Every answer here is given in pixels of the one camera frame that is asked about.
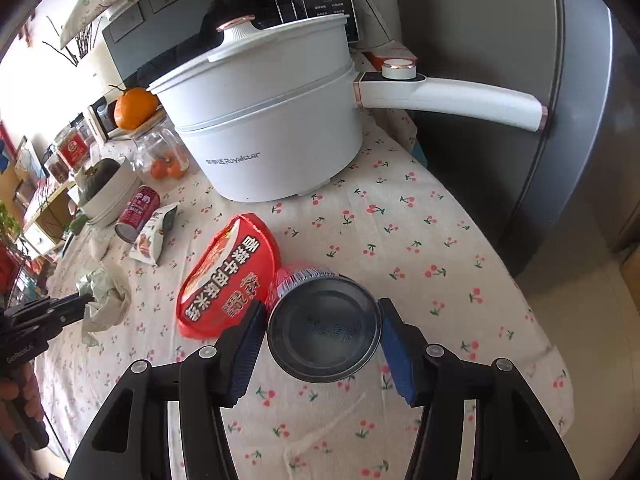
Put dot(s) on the dark green squash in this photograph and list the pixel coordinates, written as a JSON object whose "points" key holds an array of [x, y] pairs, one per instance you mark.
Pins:
{"points": [[100, 177]]}

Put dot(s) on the white electric pot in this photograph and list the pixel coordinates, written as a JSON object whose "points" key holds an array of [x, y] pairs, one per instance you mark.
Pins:
{"points": [[275, 130]]}

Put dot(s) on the white air fryer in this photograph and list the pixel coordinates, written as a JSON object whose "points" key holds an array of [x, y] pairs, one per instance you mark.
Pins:
{"points": [[99, 112]]}

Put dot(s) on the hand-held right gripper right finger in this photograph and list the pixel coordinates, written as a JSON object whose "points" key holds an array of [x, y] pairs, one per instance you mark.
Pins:
{"points": [[397, 355]]}

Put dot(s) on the small white snack packet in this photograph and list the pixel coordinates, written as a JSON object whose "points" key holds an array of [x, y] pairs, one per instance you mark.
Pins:
{"points": [[150, 242]]}

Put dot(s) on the large orange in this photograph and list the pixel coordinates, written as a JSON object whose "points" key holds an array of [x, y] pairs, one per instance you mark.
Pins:
{"points": [[135, 109]]}

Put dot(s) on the person's left hand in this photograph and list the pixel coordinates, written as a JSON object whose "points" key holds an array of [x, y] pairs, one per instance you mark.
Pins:
{"points": [[27, 395]]}

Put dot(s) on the white bowl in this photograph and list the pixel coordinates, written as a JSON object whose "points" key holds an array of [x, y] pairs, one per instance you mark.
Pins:
{"points": [[112, 200]]}

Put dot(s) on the red instant noodle bowl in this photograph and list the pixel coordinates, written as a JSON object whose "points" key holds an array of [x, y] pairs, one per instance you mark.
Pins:
{"points": [[220, 280]]}

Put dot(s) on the white paper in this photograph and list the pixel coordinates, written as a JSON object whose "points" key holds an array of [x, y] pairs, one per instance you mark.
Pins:
{"points": [[107, 305]]}

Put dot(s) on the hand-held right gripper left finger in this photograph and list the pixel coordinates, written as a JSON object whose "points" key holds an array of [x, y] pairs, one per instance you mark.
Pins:
{"points": [[245, 355]]}

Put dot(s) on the small green fruit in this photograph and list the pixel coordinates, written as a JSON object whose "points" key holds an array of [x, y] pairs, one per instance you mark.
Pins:
{"points": [[77, 223]]}

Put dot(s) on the small tangerine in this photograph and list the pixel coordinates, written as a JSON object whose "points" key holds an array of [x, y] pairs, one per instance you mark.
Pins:
{"points": [[160, 168], [175, 169]]}

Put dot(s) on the green plant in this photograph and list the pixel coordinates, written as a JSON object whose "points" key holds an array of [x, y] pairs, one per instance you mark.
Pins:
{"points": [[9, 222]]}

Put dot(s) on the red can with dark bottom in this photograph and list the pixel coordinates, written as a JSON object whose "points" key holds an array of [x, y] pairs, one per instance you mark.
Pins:
{"points": [[325, 330]]}

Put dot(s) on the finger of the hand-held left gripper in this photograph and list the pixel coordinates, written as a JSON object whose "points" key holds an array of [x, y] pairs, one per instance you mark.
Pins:
{"points": [[65, 309]]}

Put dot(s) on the red drink can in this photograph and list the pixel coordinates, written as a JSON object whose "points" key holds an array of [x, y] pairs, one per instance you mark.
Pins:
{"points": [[142, 207]]}

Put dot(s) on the cherry print tablecloth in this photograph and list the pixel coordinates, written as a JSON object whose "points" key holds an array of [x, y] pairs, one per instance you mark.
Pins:
{"points": [[400, 240]]}

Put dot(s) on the red ornament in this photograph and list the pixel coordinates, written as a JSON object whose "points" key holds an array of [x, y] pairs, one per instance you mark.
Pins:
{"points": [[7, 267]]}

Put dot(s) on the glass jar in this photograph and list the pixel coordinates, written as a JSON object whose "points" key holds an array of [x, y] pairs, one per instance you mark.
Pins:
{"points": [[160, 145]]}

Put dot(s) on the white pot lid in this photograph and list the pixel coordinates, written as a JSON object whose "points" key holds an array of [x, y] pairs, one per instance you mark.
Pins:
{"points": [[260, 55]]}

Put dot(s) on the grey refrigerator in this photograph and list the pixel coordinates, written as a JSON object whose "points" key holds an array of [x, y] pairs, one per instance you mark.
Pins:
{"points": [[525, 160]]}

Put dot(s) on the red and white box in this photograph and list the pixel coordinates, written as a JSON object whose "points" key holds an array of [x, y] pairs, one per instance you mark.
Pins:
{"points": [[380, 52]]}

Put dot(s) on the wooden shelf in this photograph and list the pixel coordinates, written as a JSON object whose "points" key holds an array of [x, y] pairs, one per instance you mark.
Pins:
{"points": [[50, 210]]}

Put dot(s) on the dried branches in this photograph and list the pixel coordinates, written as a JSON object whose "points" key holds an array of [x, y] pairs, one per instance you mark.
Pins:
{"points": [[75, 45]]}

